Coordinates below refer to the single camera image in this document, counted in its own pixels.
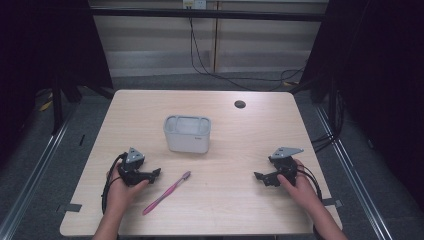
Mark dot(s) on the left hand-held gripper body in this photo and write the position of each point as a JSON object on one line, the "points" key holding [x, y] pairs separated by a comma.
{"points": [[134, 159]]}

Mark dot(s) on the person's right hand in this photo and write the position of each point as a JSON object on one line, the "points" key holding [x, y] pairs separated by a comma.
{"points": [[300, 191]]}

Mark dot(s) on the white wall socket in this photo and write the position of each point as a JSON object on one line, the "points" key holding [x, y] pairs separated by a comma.
{"points": [[194, 4]]}

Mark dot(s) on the black curtain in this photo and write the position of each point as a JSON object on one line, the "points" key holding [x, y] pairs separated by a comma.
{"points": [[376, 66], [40, 46]]}

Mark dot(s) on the pink toothbrush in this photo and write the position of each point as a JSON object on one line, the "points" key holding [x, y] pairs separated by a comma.
{"points": [[166, 192]]}

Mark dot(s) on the black horizontal bar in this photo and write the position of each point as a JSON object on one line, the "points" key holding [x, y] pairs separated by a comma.
{"points": [[206, 14]]}

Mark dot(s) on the grey toothbrush holder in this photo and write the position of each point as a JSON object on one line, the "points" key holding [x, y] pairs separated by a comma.
{"points": [[186, 135]]}

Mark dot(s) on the grey tape strip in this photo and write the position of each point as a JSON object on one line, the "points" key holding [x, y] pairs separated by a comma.
{"points": [[69, 208], [332, 202]]}

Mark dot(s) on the yellow floor tape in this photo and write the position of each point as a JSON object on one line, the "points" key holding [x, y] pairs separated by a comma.
{"points": [[46, 105]]}

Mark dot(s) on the aluminium floor rail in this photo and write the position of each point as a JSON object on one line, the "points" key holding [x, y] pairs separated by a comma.
{"points": [[33, 180], [353, 180]]}

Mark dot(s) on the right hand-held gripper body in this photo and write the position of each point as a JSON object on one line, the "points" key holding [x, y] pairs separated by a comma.
{"points": [[285, 164]]}

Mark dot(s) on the person's left hand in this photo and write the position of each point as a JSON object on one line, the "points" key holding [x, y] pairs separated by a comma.
{"points": [[122, 193]]}

